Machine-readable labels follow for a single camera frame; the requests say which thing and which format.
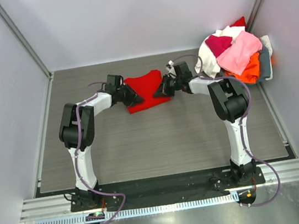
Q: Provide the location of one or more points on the orange t shirt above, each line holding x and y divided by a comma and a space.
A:
251, 72

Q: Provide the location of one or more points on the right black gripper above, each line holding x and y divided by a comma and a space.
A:
168, 86

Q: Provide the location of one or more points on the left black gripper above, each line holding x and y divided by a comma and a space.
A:
134, 98

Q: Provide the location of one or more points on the pink t shirt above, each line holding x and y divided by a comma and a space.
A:
236, 58

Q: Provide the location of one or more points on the red t shirt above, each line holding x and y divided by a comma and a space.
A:
145, 86

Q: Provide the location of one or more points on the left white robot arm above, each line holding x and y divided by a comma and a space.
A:
77, 131

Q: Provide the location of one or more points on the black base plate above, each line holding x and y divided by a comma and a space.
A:
163, 190

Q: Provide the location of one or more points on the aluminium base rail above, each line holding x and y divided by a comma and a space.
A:
57, 205

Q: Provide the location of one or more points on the left aluminium frame post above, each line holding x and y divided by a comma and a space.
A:
9, 22

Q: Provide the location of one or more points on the white slotted cable duct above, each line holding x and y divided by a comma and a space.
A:
98, 217

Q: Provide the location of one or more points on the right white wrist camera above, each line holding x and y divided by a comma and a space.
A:
170, 67

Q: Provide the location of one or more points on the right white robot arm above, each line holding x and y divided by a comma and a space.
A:
230, 100

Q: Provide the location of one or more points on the magenta t shirt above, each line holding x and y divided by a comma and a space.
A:
218, 44

